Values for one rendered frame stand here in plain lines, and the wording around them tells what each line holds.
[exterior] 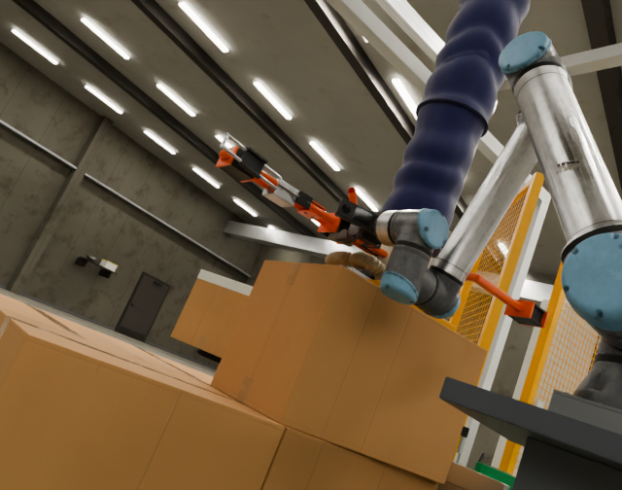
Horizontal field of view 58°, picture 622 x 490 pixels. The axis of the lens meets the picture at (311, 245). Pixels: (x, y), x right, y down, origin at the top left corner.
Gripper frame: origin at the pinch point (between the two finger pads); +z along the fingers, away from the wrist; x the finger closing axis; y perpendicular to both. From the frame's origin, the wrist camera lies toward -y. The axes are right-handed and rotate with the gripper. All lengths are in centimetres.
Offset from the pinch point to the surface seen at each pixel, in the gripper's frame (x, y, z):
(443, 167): 31.0, 22.8, -8.8
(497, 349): 53, 342, 192
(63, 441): -69, -49, -19
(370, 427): -46, 22, -18
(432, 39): 208, 119, 152
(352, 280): -15.6, 0.1, -16.9
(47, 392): -61, -55, -20
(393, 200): 16.7, 16.5, 0.1
